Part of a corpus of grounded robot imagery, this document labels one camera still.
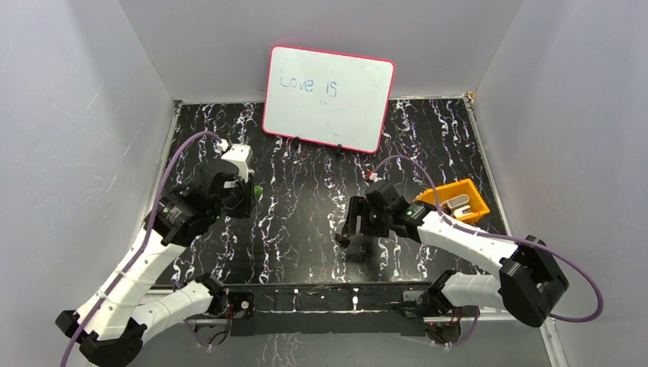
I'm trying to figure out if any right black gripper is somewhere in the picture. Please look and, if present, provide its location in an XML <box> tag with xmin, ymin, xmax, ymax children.
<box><xmin>341</xmin><ymin>196</ymin><xmax>392</xmax><ymax>239</ymax></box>

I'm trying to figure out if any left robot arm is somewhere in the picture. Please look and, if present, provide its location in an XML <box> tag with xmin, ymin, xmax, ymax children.
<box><xmin>55</xmin><ymin>158</ymin><xmax>255</xmax><ymax>366</ymax></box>

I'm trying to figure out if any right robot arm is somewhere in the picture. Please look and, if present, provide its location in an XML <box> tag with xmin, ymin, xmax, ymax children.
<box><xmin>335</xmin><ymin>180</ymin><xmax>569</xmax><ymax>327</ymax></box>

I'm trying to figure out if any white part in bin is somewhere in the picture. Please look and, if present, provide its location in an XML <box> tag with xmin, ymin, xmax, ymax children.
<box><xmin>442</xmin><ymin>194</ymin><xmax>473</xmax><ymax>219</ymax></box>

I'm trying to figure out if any pink framed whiteboard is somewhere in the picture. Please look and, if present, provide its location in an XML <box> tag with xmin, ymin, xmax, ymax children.
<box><xmin>262</xmin><ymin>45</ymin><xmax>395</xmax><ymax>154</ymax></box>

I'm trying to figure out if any orange parts bin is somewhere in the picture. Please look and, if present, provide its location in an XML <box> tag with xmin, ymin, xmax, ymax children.
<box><xmin>414</xmin><ymin>179</ymin><xmax>490</xmax><ymax>226</ymax></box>

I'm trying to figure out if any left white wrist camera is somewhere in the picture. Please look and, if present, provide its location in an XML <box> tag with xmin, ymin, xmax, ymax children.
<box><xmin>221</xmin><ymin>144</ymin><xmax>253</xmax><ymax>182</ymax></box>

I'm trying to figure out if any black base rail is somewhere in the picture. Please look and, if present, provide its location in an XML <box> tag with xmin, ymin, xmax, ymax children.
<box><xmin>229</xmin><ymin>281</ymin><xmax>440</xmax><ymax>336</ymax></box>

